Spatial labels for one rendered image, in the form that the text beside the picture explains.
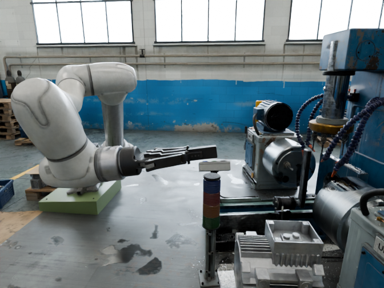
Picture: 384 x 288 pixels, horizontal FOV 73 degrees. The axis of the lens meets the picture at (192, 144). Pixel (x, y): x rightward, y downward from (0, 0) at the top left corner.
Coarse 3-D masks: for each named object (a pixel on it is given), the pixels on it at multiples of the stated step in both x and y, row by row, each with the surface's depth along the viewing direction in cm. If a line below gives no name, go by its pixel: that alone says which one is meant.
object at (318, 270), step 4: (236, 236) 76; (244, 264) 65; (248, 264) 65; (316, 264) 64; (244, 268) 64; (248, 268) 64; (312, 268) 65; (316, 268) 64; (320, 268) 64; (244, 272) 64; (248, 272) 64; (316, 272) 63; (320, 272) 63
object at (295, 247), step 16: (272, 224) 72; (288, 224) 73; (304, 224) 72; (272, 240) 66; (288, 240) 68; (304, 240) 70; (320, 240) 65; (272, 256) 66; (288, 256) 65; (304, 256) 65; (320, 256) 65
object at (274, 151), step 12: (276, 144) 152; (288, 144) 145; (264, 156) 157; (276, 156) 142; (288, 156) 141; (300, 156) 142; (312, 156) 143; (276, 168) 143; (288, 168) 140; (300, 168) 144; (312, 168) 145; (276, 180) 145; (288, 180) 145
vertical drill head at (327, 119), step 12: (336, 48) 105; (336, 84) 108; (348, 84) 108; (324, 96) 113; (336, 96) 109; (324, 108) 113; (336, 108) 110; (312, 120) 121; (324, 120) 112; (336, 120) 110; (348, 120) 111; (312, 132) 121; (324, 132) 111; (336, 132) 108; (348, 132) 108; (324, 144) 114
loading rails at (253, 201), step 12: (228, 204) 129; (240, 204) 129; (252, 204) 129; (264, 204) 129; (312, 204) 130; (228, 216) 116; (240, 216) 116; (252, 216) 117; (264, 216) 117; (300, 216) 120; (312, 216) 120; (228, 228) 118; (240, 228) 118; (252, 228) 119; (264, 228) 119
